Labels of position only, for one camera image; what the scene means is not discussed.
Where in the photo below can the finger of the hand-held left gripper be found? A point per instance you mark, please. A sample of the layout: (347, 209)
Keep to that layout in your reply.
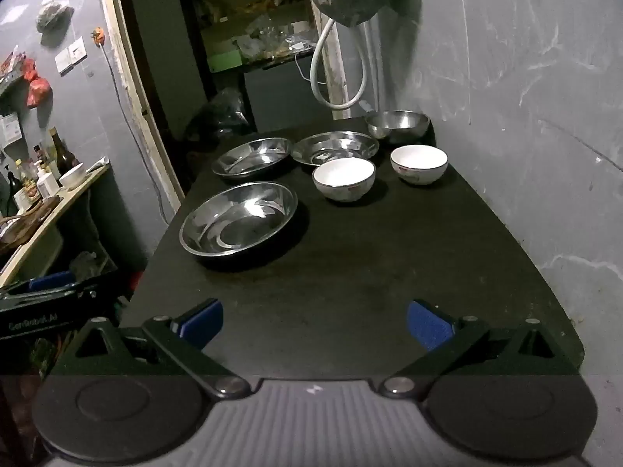
(51, 282)

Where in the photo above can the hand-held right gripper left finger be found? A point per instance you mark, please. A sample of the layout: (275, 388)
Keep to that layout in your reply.
(202, 325)

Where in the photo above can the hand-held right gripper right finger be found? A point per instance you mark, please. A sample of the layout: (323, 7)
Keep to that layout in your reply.
(429, 327)

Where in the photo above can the large steel plate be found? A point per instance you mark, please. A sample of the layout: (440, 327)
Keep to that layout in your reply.
(238, 226)

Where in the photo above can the white ceramic bowl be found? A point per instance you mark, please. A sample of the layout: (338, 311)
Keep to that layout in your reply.
(418, 163)
(343, 180)

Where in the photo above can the steel bowl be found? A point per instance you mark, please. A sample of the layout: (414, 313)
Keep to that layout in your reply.
(396, 124)

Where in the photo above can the wooden side counter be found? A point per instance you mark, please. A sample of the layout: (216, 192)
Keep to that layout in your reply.
(39, 226)

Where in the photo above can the white plastic bottle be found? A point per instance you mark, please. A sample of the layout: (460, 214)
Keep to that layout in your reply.
(46, 184)

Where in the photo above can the dark pump bottle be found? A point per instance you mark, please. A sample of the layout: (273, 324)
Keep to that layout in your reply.
(12, 187)

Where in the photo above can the white bowl with rim line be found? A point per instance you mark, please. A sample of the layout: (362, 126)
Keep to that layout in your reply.
(72, 175)

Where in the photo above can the dark glass bottle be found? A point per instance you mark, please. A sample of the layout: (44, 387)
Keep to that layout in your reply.
(62, 153)

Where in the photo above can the paper note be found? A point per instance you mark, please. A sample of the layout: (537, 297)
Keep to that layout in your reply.
(9, 127)

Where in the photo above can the red plastic bags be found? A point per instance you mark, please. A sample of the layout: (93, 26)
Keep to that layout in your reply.
(34, 82)

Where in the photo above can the black garbage bag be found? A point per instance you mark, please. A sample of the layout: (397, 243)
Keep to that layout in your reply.
(219, 116)

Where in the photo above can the dark cabinet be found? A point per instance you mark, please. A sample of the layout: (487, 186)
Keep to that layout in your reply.
(284, 95)

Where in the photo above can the green box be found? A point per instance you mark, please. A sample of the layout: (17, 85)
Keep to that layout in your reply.
(224, 61)

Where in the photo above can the small hanging plastic bag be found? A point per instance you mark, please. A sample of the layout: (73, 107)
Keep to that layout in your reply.
(53, 17)

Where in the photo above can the cluttered storage shelf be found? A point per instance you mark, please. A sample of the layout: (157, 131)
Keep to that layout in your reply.
(253, 9)

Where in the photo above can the white wall switch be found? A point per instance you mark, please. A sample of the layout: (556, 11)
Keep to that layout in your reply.
(70, 56)

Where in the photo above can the cream door frame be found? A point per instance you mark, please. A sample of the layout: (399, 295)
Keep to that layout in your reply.
(124, 58)

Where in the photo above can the orange wall hook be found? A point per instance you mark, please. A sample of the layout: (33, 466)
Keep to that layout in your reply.
(98, 36)

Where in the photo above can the white wall pipe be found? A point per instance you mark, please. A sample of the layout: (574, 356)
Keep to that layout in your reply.
(375, 63)

